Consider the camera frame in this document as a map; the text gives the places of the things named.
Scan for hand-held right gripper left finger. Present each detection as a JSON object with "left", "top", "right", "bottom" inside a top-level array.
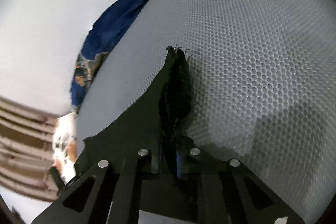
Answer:
[{"left": 31, "top": 148, "right": 162, "bottom": 224}]

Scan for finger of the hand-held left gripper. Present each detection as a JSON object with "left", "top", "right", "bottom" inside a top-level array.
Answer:
[{"left": 48, "top": 166, "right": 65, "bottom": 197}]

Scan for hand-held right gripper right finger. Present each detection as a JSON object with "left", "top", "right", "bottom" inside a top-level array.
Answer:
[{"left": 176, "top": 137, "right": 305, "bottom": 224}]

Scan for black pants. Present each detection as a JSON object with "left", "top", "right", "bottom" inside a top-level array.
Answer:
[{"left": 74, "top": 46, "right": 202, "bottom": 180}]

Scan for white floral pillow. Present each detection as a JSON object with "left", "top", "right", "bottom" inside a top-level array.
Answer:
[{"left": 51, "top": 111, "right": 79, "bottom": 184}]

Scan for brown striped curtain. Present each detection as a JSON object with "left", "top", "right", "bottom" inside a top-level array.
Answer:
[{"left": 0, "top": 95, "right": 61, "bottom": 203}]

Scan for grey mesh mattress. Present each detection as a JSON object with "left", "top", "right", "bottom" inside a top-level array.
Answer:
[{"left": 76, "top": 0, "right": 336, "bottom": 224}]

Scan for blue floral blanket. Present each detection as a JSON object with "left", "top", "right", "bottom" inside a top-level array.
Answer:
[{"left": 70, "top": 0, "right": 180, "bottom": 109}]

